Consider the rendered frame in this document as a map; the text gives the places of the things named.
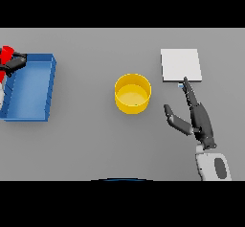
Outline pale square measuring scale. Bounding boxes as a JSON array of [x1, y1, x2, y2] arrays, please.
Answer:
[[160, 48, 203, 83]]

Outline blue tray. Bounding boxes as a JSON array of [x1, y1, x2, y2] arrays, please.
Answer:
[[0, 53, 57, 123]]

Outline red beaker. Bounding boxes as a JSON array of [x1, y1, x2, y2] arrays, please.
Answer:
[[0, 45, 16, 82]]

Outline yellow bowl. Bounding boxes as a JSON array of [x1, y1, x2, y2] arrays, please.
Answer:
[[114, 73, 152, 115]]

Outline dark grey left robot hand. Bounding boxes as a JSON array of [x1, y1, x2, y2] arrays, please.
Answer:
[[0, 52, 28, 78]]

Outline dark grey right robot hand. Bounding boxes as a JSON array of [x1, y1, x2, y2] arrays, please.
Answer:
[[163, 76, 218, 150]]

